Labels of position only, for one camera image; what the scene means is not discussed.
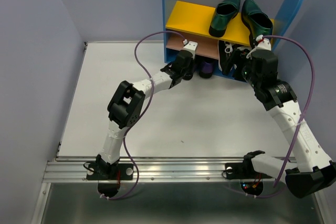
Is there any purple loafer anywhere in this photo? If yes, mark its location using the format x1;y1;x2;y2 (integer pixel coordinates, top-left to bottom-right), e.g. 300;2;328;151
183;60;197;81
198;58;216;79

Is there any black sneaker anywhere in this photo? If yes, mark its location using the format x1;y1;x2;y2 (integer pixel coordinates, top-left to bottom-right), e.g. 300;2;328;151
217;40;233;76

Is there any green loafer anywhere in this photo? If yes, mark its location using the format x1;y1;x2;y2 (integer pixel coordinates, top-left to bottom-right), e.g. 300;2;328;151
241;0;273;48
208;0;241;38

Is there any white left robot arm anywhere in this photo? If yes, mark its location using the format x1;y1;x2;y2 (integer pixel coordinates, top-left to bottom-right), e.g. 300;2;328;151
86;46;196;180

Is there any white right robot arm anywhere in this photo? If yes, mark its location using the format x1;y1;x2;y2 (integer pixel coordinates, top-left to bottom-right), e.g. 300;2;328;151
223;49;335;198

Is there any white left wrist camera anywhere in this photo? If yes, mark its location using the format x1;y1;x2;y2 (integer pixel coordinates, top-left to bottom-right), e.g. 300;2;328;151
182;41;198;58

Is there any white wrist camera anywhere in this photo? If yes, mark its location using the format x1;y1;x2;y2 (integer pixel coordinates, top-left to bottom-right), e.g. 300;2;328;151
246;35;271;59
182;41;198;58

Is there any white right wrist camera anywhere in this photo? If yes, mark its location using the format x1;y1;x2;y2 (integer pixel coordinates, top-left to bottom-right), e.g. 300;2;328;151
246;35;271;59

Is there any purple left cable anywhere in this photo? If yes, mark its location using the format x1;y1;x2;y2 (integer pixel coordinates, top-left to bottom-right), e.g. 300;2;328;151
99;31;187;200

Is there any purple cable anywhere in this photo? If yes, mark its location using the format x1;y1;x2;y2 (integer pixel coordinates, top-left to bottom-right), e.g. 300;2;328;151
99;31;187;200
223;35;316;199

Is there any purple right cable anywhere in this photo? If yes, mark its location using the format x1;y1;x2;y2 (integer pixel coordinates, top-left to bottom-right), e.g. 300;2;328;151
223;35;316;199

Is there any aluminium mounting rail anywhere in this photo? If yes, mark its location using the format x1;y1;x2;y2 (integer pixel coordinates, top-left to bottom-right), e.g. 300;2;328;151
43;158;243;183

